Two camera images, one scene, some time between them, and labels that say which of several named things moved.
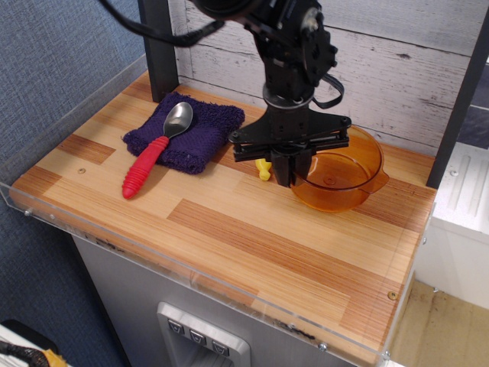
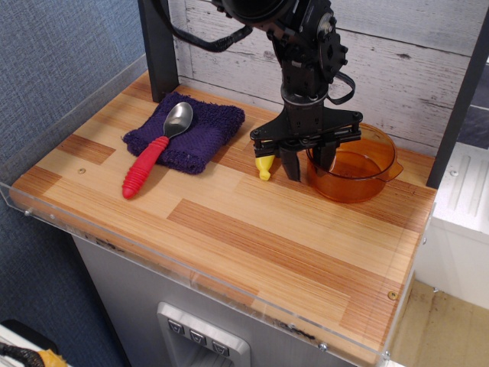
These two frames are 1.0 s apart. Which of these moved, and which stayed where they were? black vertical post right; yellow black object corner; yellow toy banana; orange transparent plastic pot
Moved: orange transparent plastic pot
Stayed: black vertical post right; yellow toy banana; yellow black object corner
